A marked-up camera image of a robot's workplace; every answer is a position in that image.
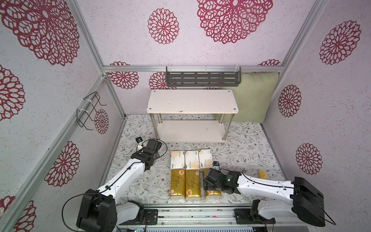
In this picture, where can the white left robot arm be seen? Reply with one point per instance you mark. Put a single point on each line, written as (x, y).
(99, 211)

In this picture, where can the black wire wall rack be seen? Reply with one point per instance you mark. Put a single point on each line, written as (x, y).
(84, 114)

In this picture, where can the white tissue pack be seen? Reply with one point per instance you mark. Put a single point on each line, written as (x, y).
(205, 158)
(178, 159)
(192, 161)

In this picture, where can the green fabric cushion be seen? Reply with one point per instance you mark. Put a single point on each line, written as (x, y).
(253, 95)

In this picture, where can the white tissue pack middle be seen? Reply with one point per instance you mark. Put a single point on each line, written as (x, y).
(192, 161)

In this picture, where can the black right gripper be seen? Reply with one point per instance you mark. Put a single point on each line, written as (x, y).
(210, 180)

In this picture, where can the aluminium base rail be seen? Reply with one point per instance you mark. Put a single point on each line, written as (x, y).
(210, 218)

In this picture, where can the grey wall-mounted metal rack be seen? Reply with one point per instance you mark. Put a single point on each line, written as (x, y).
(183, 79)

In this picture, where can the gold tissue pack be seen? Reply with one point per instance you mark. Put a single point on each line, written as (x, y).
(192, 185)
(177, 191)
(210, 193)

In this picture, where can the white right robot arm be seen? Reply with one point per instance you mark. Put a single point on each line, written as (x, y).
(297, 198)

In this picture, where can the white two-tier metal-legged shelf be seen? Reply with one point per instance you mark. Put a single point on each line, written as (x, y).
(191, 102)

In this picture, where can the white tissue pack right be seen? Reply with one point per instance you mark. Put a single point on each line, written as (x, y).
(205, 158)

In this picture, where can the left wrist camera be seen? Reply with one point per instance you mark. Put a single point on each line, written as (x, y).
(139, 141)

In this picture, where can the white tissue pack left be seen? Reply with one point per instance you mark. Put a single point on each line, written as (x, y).
(178, 159)

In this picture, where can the yellow toy lemon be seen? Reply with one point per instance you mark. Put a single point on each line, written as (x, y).
(262, 174)

